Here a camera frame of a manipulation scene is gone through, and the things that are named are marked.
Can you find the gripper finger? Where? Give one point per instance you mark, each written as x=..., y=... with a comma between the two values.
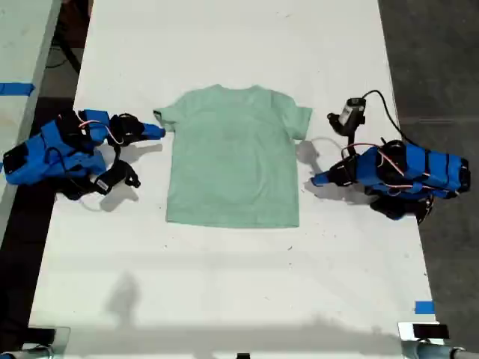
x=153, y=135
x=153, y=127
x=325, y=181
x=329, y=174

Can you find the pale green T-shirt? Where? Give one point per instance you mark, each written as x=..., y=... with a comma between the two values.
x=232, y=161

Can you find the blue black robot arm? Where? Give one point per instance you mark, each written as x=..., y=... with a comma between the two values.
x=56, y=157
x=419, y=168

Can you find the long blue tape strip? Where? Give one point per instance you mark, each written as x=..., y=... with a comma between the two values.
x=16, y=88

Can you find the white side table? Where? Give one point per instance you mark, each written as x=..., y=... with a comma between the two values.
x=18, y=75

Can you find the small blue tape patch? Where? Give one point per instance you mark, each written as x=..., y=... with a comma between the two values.
x=424, y=307

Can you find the black box on white plate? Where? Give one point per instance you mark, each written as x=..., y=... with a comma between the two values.
x=430, y=331

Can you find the small black clamp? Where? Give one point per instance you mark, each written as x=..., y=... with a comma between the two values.
x=243, y=356

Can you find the grey metal pipe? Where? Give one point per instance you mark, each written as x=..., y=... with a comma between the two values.
x=26, y=353
x=434, y=351

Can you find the black box on clear plate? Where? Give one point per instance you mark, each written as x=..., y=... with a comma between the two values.
x=41, y=335

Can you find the black camera stalk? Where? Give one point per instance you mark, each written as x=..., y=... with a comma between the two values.
x=116, y=153
x=351, y=142

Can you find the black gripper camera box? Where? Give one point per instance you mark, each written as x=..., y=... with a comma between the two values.
x=116, y=175
x=351, y=112

